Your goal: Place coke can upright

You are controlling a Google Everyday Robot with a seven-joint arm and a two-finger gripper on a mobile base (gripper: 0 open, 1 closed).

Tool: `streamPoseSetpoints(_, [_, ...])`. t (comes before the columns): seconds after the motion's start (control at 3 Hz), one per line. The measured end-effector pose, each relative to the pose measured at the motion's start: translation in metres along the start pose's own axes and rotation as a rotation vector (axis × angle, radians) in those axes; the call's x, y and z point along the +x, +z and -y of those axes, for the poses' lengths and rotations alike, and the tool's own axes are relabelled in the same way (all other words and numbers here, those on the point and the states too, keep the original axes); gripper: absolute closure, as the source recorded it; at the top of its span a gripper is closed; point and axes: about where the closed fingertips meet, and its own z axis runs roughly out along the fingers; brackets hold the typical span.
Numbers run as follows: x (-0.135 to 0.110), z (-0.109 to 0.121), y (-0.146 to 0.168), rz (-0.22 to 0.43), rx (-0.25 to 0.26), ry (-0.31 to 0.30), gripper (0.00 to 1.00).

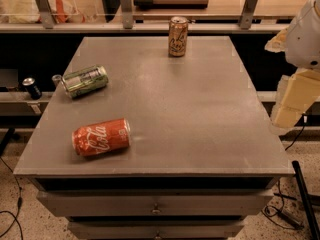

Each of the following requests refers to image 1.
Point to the grey drawer cabinet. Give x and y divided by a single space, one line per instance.
196 127

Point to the drawer with knob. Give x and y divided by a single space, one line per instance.
89 204
155 230

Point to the left metal bracket post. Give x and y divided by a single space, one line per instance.
45 12

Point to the clear acrylic panel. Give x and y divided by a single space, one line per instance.
83 0

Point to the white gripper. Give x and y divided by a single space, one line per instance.
304 40

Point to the red coke can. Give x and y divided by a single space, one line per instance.
100 138

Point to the black soda can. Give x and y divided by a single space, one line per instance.
31 86

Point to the green soda can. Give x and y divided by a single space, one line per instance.
84 81

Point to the metal bracket post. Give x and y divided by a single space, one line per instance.
127 14
45 12
247 13

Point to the upper drawer with knob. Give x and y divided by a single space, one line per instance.
89 204

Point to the right metal bracket post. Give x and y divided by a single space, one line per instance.
247 13

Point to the gold LaCroix can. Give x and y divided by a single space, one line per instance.
178 31

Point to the small clear glass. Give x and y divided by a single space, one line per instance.
56 79

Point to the white orange plastic bag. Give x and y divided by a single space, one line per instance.
26 11

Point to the lower drawer with knob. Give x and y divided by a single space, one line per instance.
155 230

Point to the middle metal bracket post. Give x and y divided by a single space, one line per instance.
127 14

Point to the black pole right floor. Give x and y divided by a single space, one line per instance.
311 218

